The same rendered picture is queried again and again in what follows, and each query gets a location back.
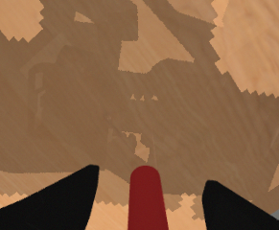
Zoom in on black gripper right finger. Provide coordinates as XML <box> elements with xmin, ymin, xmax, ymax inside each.
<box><xmin>201</xmin><ymin>180</ymin><xmax>279</xmax><ymax>230</ymax></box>

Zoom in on dark red peg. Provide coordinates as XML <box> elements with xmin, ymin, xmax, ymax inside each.
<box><xmin>128</xmin><ymin>166</ymin><xmax>170</xmax><ymax>230</ymax></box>

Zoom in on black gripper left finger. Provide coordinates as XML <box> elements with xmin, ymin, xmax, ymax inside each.
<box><xmin>0</xmin><ymin>165</ymin><xmax>100</xmax><ymax>230</ymax></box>

